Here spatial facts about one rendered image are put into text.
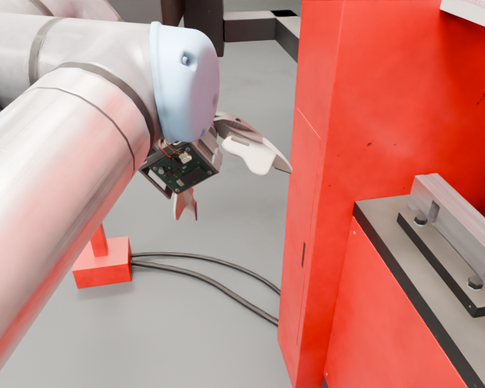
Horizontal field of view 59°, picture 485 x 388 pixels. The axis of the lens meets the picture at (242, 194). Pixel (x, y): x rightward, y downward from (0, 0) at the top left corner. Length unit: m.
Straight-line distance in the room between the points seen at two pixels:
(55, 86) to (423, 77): 0.91
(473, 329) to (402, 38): 0.59
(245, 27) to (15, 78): 1.18
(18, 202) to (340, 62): 0.83
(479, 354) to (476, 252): 0.21
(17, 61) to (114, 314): 1.80
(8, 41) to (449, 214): 0.90
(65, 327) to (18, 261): 1.89
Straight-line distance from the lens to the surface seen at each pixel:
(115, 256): 2.15
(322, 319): 1.47
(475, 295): 0.96
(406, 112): 1.09
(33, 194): 0.21
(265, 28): 1.48
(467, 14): 0.96
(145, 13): 1.02
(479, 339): 0.93
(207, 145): 0.46
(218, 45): 1.44
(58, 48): 0.31
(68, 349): 2.01
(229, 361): 1.85
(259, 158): 0.49
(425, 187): 1.10
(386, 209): 1.16
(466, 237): 1.01
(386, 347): 1.16
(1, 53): 0.34
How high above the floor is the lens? 1.54
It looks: 35 degrees down
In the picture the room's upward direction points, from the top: straight up
